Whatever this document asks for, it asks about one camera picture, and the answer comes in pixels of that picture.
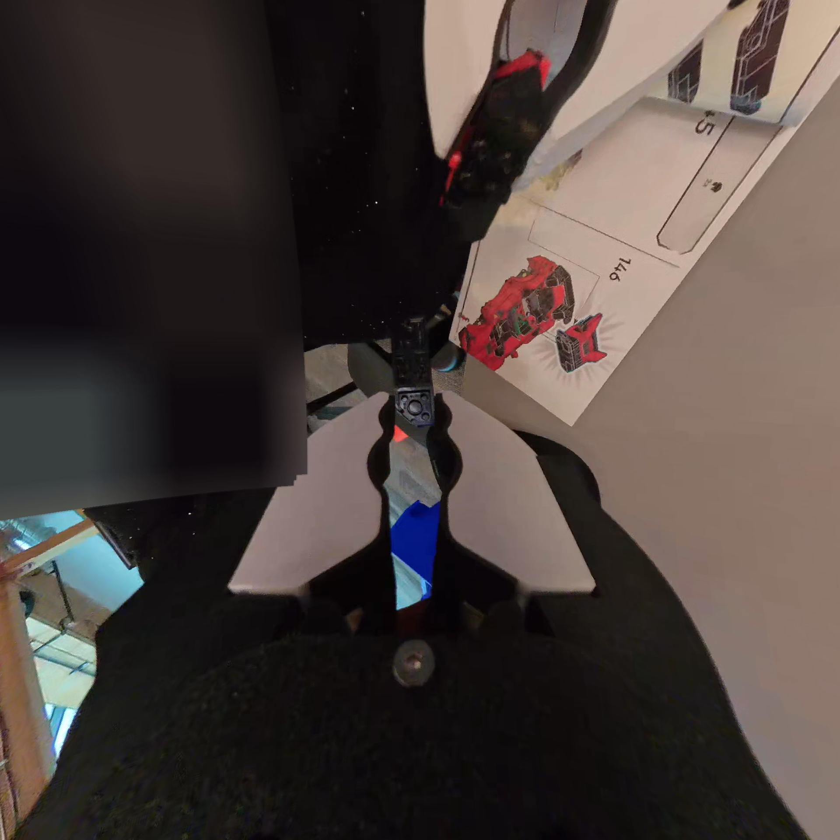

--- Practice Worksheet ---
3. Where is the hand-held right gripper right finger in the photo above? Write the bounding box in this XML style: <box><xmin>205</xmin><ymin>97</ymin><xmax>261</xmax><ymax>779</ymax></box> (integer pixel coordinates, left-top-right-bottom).
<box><xmin>435</xmin><ymin>392</ymin><xmax>598</xmax><ymax>598</ymax></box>

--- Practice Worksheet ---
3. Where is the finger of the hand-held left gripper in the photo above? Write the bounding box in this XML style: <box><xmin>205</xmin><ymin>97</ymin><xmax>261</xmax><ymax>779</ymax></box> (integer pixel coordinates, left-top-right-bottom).
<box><xmin>533</xmin><ymin>0</ymin><xmax>731</xmax><ymax>160</ymax></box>
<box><xmin>423</xmin><ymin>0</ymin><xmax>513</xmax><ymax>160</ymax></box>

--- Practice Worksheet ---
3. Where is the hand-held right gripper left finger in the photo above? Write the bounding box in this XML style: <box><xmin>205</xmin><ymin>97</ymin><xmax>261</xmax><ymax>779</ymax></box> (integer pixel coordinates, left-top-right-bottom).
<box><xmin>227</xmin><ymin>394</ymin><xmax>395</xmax><ymax>598</ymax></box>

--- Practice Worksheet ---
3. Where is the red black lego module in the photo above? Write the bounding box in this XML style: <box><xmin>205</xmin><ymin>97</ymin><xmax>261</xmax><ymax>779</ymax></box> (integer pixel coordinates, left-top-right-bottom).
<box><xmin>440</xmin><ymin>49</ymin><xmax>553</xmax><ymax>242</ymax></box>

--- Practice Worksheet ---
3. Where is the lego instruction booklet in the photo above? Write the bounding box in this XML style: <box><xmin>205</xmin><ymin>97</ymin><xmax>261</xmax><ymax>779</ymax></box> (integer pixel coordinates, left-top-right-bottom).
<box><xmin>449</xmin><ymin>0</ymin><xmax>840</xmax><ymax>427</ymax></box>

